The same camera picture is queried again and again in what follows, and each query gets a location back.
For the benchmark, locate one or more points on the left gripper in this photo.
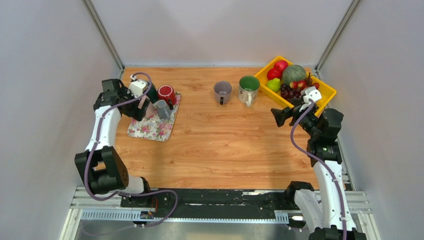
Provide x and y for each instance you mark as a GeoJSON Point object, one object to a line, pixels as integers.
{"type": "Point", "coordinates": [136, 114]}

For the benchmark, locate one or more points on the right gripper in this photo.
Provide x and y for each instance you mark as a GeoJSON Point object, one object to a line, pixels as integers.
{"type": "Point", "coordinates": [280, 115]}

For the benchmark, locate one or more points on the cream floral mug green inside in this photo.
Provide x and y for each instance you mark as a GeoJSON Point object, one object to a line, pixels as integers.
{"type": "Point", "coordinates": [248, 88]}

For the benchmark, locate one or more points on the mauve mug black handle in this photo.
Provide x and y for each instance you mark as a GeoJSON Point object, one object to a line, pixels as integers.
{"type": "Point", "coordinates": [222, 92]}

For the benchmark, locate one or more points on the pink faceted mug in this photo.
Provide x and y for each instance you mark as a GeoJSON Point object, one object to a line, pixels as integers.
{"type": "Point", "coordinates": [145, 104]}

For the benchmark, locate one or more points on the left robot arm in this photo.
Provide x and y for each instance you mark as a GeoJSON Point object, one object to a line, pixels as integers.
{"type": "Point", "coordinates": [99, 165]}

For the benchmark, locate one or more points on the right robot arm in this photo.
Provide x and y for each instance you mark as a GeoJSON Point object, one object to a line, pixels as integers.
{"type": "Point", "coordinates": [328, 218]}

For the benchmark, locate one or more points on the right arm base link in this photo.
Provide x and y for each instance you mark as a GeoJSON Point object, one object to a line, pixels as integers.
{"type": "Point", "coordinates": [302, 195]}

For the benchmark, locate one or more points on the dark green mug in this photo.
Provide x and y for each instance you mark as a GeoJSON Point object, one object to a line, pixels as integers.
{"type": "Point", "coordinates": [152, 93]}

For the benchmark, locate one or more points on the grey blue mug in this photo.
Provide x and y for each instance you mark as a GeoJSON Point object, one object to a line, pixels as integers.
{"type": "Point", "coordinates": [163, 110]}

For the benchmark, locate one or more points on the red mug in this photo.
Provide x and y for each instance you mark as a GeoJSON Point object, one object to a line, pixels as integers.
{"type": "Point", "coordinates": [168, 94]}

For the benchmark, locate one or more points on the dark purple grape bunch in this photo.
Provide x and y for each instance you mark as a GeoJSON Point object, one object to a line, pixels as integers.
{"type": "Point", "coordinates": [288, 93]}

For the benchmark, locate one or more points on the floral serving tray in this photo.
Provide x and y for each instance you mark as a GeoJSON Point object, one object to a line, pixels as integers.
{"type": "Point", "coordinates": [153, 127]}

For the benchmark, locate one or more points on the green pear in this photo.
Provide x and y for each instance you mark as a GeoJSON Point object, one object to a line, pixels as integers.
{"type": "Point", "coordinates": [274, 84]}

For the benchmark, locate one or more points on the red cherry cluster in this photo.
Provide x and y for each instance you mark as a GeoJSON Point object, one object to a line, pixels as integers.
{"type": "Point", "coordinates": [303, 84]}

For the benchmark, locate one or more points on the red apple lower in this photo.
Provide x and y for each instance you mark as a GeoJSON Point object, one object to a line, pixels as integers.
{"type": "Point", "coordinates": [274, 73]}

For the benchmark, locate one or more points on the red apple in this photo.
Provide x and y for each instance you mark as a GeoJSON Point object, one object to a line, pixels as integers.
{"type": "Point", "coordinates": [274, 73]}
{"type": "Point", "coordinates": [280, 65]}

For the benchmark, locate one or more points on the green melon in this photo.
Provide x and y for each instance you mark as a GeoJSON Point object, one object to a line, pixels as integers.
{"type": "Point", "coordinates": [293, 73]}

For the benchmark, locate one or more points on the red apple upper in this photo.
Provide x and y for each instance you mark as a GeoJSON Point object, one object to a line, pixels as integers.
{"type": "Point", "coordinates": [280, 65]}

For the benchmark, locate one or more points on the yellow plastic bin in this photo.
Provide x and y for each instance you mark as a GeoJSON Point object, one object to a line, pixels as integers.
{"type": "Point", "coordinates": [327, 92]}

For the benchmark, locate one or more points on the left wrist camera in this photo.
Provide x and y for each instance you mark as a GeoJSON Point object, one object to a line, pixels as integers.
{"type": "Point", "coordinates": [137, 86]}

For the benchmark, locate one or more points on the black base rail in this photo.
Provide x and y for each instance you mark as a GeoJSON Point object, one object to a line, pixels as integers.
{"type": "Point", "coordinates": [196, 203]}

